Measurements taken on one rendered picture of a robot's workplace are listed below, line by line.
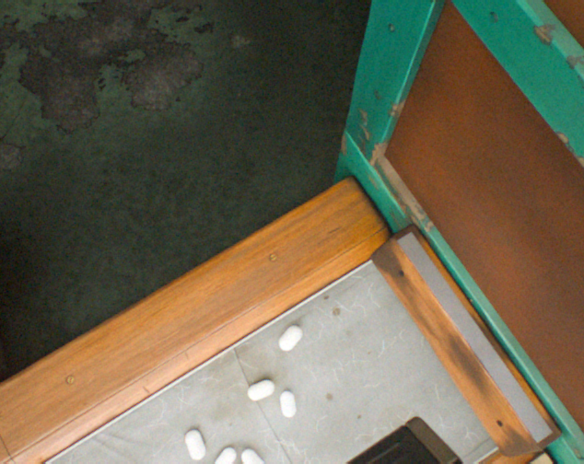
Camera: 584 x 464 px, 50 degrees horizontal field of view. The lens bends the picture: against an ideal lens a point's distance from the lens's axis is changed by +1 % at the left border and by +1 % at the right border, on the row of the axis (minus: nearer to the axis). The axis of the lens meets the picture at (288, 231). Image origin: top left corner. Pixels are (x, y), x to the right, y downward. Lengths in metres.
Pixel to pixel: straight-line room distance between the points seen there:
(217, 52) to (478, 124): 1.39
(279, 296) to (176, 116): 1.04
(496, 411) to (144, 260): 1.11
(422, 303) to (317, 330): 0.16
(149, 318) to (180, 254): 0.82
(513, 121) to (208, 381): 0.54
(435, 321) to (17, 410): 0.55
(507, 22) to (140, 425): 0.67
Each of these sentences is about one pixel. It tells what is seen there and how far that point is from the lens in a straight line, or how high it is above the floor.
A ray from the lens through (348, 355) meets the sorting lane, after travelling 0.87.
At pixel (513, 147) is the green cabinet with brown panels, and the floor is 1.13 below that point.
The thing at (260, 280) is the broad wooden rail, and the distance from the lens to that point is 0.86.
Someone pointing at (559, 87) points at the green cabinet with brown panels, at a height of 1.25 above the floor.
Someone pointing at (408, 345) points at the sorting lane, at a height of 0.74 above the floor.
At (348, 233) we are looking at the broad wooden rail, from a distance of 0.87.
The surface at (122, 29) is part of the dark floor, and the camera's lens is 1.98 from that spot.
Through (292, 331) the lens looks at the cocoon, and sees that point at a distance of 0.85.
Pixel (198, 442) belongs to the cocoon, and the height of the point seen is 0.76.
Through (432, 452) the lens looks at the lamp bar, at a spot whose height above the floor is 1.09.
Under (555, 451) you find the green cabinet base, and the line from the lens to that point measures 0.89.
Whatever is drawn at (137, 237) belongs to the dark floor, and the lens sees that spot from 1.71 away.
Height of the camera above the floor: 1.61
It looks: 75 degrees down
